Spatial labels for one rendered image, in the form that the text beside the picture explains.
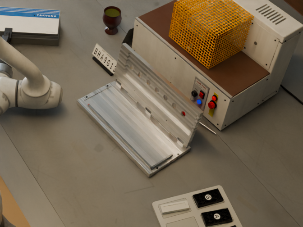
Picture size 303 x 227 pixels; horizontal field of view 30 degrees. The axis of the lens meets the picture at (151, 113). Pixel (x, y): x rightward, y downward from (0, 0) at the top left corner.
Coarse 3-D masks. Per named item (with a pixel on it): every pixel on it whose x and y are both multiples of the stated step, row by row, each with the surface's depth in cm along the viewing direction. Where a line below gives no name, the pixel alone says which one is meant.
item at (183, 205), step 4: (184, 200) 197; (164, 204) 195; (168, 204) 195; (172, 204) 195; (176, 204) 196; (180, 204) 196; (184, 204) 196; (160, 208) 195; (164, 208) 194; (168, 208) 194; (172, 208) 195; (176, 208) 195; (180, 208) 195; (184, 208) 195; (188, 208) 196; (164, 212) 193; (168, 212) 194; (172, 212) 195
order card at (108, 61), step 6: (96, 48) 239; (102, 48) 237; (96, 54) 240; (102, 54) 238; (108, 54) 236; (102, 60) 238; (108, 60) 236; (114, 60) 234; (108, 66) 236; (114, 66) 234; (114, 72) 235
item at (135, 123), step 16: (96, 96) 225; (112, 96) 226; (128, 96) 227; (112, 112) 220; (128, 112) 221; (144, 112) 222; (128, 128) 216; (144, 128) 217; (160, 128) 218; (144, 144) 212; (160, 144) 212; (176, 144) 213; (160, 160) 207
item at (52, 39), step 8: (8, 8) 243; (16, 8) 244; (24, 8) 244; (0, 32) 238; (16, 32) 238; (24, 32) 238; (16, 40) 241; (24, 40) 241; (32, 40) 242; (40, 40) 242; (48, 40) 242; (56, 40) 242
